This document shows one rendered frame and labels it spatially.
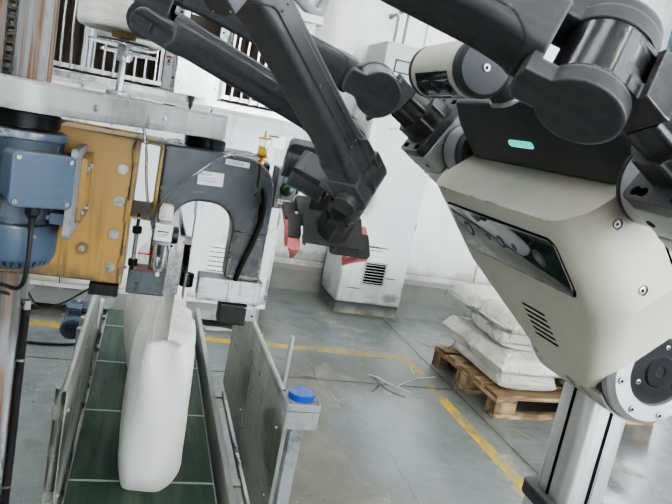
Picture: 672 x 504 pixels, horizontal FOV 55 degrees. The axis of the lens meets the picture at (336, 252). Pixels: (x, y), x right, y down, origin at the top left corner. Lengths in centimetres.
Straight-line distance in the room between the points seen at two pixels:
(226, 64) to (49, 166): 34
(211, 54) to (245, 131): 307
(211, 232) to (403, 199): 172
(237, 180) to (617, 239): 88
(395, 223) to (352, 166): 437
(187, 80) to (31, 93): 246
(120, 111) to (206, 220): 296
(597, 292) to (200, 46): 71
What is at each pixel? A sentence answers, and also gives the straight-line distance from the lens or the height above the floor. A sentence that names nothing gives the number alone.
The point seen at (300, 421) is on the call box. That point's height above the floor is 80.
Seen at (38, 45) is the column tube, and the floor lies 148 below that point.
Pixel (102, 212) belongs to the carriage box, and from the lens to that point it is 144.
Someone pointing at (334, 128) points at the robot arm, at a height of 144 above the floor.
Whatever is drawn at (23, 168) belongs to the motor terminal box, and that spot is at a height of 128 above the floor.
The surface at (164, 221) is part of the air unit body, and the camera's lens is 138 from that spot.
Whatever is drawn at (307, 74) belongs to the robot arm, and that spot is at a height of 149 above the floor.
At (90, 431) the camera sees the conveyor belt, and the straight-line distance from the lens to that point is 223.
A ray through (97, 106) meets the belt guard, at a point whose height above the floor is 139.
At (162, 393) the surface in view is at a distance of 179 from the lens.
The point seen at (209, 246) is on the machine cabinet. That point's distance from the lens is 425.
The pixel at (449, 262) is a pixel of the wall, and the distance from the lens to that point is 619.
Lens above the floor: 143
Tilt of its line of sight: 10 degrees down
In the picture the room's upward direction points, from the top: 11 degrees clockwise
